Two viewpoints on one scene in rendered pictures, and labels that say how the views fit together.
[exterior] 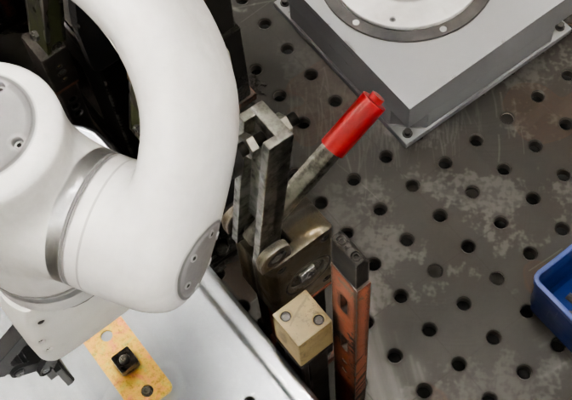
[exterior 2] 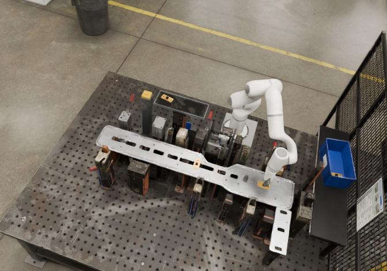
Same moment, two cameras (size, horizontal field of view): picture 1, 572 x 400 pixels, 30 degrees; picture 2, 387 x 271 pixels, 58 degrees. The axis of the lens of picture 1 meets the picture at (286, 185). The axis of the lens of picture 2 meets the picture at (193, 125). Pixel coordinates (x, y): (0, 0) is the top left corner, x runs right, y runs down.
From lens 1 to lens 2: 1.80 m
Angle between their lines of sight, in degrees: 28
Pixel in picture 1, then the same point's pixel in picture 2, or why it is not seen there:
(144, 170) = (293, 150)
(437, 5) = (243, 132)
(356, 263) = not seen: hidden behind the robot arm
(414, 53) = (245, 140)
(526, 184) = (265, 150)
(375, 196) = (249, 161)
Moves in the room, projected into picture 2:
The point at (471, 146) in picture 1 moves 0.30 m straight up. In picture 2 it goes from (255, 149) to (264, 127)
